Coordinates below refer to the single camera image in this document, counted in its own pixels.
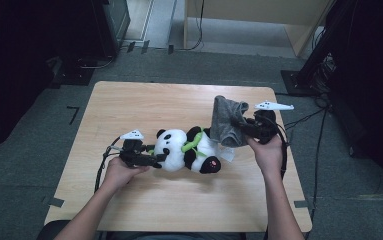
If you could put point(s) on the black angled floor tape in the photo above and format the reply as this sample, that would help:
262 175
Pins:
75 113

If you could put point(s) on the grey towel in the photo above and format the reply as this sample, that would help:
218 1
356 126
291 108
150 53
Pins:
225 120

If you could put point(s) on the panda plush toy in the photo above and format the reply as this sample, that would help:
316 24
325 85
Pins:
174 150

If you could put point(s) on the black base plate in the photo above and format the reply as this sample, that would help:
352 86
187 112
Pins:
75 75

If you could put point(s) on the dark equipment cabinet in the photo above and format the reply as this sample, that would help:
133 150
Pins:
119 20

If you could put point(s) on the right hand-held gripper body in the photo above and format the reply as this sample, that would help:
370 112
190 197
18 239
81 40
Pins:
264 128

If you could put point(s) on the black metal stand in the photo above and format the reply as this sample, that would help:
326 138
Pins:
292 83

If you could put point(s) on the person's left hand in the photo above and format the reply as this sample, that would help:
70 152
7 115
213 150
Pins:
119 173

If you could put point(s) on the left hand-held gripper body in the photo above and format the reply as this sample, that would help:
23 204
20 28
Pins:
132 156

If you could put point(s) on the light wooden cabinet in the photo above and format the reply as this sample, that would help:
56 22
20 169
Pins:
245 10

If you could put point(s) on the grey table corner tape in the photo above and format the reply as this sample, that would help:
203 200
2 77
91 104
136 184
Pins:
56 202
301 204

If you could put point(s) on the person's right hand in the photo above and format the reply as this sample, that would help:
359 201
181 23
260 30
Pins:
269 156

